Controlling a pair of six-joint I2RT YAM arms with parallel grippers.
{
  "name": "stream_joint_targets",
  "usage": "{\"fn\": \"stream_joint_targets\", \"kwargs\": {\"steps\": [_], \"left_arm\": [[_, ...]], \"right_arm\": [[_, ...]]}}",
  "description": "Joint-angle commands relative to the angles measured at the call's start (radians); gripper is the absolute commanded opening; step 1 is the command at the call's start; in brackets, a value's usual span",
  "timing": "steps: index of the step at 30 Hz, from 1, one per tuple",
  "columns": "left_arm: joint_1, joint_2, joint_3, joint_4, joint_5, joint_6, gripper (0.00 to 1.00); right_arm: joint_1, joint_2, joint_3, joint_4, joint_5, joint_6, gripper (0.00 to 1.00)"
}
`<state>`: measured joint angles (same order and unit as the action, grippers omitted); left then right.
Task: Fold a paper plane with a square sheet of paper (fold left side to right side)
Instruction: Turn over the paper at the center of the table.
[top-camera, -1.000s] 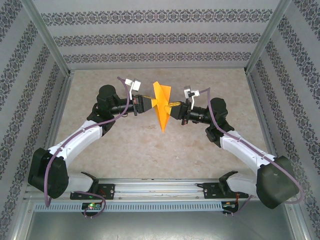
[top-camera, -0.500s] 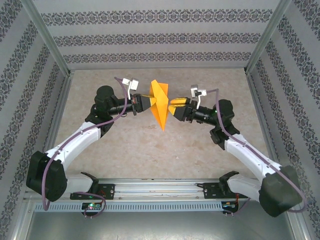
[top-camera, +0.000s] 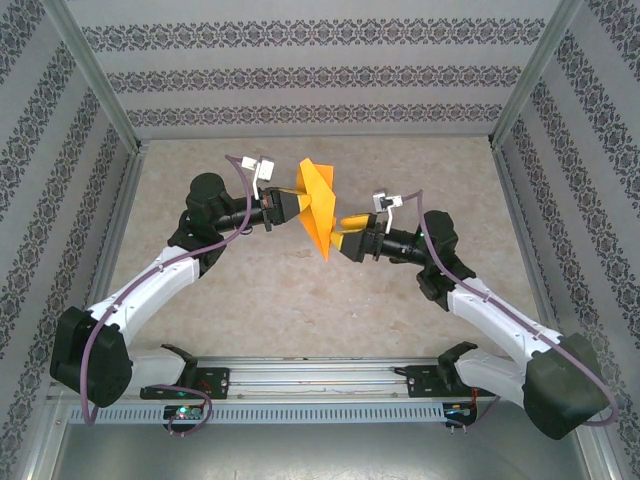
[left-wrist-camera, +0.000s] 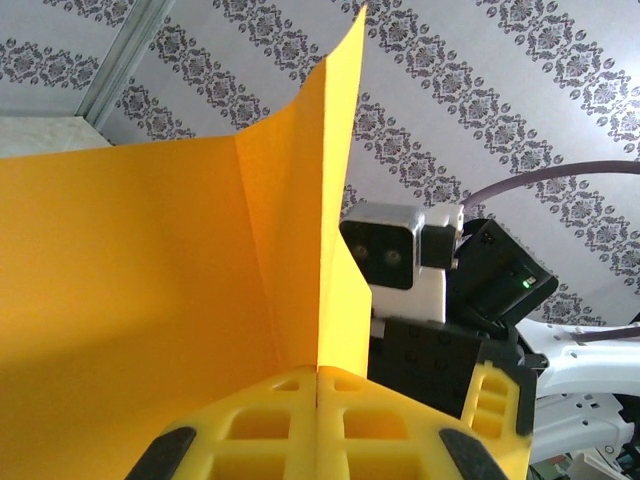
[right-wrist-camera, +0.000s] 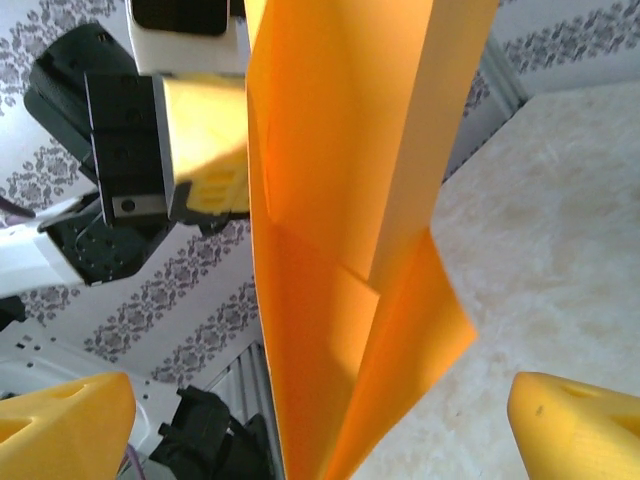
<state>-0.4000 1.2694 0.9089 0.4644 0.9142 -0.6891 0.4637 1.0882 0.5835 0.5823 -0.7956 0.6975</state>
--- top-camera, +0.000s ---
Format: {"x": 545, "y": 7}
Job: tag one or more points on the orange paper sheet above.
{"x": 320, "y": 210}

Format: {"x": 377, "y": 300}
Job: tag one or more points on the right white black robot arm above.
{"x": 495, "y": 325}

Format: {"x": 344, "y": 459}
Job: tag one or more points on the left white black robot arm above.
{"x": 160, "y": 287}

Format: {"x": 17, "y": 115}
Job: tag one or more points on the grey metal sheet tray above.
{"x": 320, "y": 452}

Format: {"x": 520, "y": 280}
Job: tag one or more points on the aluminium table side rail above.
{"x": 529, "y": 250}
{"x": 112, "y": 250}

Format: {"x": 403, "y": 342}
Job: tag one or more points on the long aluminium mounting rail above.
{"x": 320, "y": 372}

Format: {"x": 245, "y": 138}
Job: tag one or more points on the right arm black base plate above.
{"x": 422, "y": 382}

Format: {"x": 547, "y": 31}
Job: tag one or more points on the aluminium frame post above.
{"x": 531, "y": 75}
{"x": 97, "y": 75}

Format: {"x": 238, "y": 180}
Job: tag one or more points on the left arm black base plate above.
{"x": 215, "y": 382}

